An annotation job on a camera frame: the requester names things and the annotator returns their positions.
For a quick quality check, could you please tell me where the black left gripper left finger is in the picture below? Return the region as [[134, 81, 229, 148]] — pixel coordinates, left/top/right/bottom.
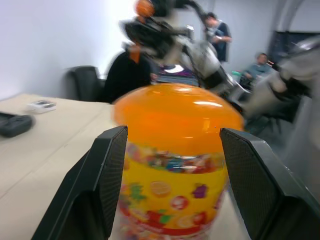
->
[[31, 125, 129, 240]]

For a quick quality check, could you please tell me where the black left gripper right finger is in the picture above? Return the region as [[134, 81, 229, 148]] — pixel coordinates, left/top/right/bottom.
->
[[219, 127, 320, 240]]

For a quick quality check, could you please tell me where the clear lollipop jar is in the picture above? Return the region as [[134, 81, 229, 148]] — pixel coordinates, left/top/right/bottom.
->
[[117, 139, 232, 240]]

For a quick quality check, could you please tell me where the orange domed jar lid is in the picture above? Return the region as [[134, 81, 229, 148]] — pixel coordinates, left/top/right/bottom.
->
[[112, 83, 247, 161]]

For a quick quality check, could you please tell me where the stack of purple and white items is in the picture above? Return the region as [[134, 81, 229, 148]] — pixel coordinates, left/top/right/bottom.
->
[[156, 63, 201, 87]]

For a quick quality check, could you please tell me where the seated person in black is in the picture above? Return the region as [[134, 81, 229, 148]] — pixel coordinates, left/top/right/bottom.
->
[[103, 48, 157, 105]]

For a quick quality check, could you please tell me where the standing person, dark shirt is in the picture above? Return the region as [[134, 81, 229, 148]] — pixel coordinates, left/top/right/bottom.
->
[[203, 11, 233, 63]]

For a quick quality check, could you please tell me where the black office chair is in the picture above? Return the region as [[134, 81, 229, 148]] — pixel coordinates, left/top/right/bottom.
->
[[68, 65, 107, 102]]

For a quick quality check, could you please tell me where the small white box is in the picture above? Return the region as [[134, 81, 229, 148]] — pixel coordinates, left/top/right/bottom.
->
[[26, 99, 56, 114]]

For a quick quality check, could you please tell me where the dark grey zip case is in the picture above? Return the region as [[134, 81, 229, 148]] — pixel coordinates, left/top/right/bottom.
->
[[0, 111, 35, 139]]

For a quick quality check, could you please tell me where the seated person, grey shirt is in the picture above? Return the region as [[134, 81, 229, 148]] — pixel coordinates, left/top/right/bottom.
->
[[241, 52, 275, 82]]

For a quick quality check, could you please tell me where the dark wall panel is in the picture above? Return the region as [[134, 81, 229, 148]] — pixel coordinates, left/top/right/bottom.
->
[[269, 29, 320, 66]]

